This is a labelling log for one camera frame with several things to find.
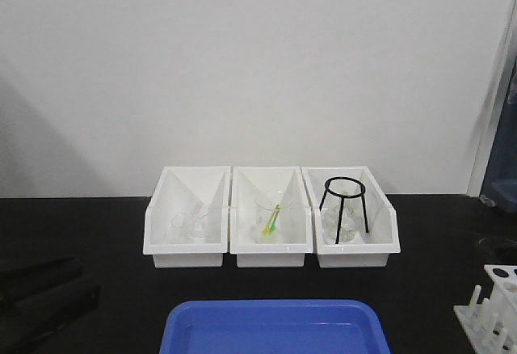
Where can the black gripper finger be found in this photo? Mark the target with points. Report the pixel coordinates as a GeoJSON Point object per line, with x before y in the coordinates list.
{"type": "Point", "coordinates": [29, 320]}
{"type": "Point", "coordinates": [32, 277]}

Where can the white test tube rack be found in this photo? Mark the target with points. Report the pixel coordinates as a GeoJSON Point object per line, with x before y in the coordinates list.
{"type": "Point", "coordinates": [490, 322]}

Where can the grey pegboard drying rack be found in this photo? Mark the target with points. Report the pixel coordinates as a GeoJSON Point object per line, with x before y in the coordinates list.
{"type": "Point", "coordinates": [499, 184]}

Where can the left white storage bin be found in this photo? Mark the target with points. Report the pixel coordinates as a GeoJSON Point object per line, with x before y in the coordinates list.
{"type": "Point", "coordinates": [178, 189]}

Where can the white storage bin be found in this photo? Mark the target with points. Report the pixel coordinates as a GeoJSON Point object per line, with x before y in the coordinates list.
{"type": "Point", "coordinates": [370, 250]}
{"type": "Point", "coordinates": [247, 183]}
{"type": "Point", "coordinates": [178, 189]}

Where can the glassware in left bin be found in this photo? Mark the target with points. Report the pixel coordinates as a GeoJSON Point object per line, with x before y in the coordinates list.
{"type": "Point", "coordinates": [190, 227]}

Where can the blue plastic tray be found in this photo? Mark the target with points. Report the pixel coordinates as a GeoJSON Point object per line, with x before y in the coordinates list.
{"type": "Point", "coordinates": [273, 326]}

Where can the middle white storage bin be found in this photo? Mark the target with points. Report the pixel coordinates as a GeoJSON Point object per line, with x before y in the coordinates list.
{"type": "Point", "coordinates": [247, 183]}

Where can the beaker in middle bin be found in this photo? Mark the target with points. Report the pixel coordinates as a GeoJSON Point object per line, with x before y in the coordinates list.
{"type": "Point", "coordinates": [270, 210]}

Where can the glass flask in right bin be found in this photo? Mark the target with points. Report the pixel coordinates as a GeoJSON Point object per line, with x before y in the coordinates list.
{"type": "Point", "coordinates": [340, 225]}

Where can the right white storage bin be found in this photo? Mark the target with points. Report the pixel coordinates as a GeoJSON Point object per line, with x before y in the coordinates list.
{"type": "Point", "coordinates": [370, 250]}

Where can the black sink basin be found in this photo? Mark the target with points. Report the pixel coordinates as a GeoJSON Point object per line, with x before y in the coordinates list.
{"type": "Point", "coordinates": [497, 250]}

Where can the black wire tripod stand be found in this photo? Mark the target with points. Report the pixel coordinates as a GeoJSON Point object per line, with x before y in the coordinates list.
{"type": "Point", "coordinates": [347, 187]}

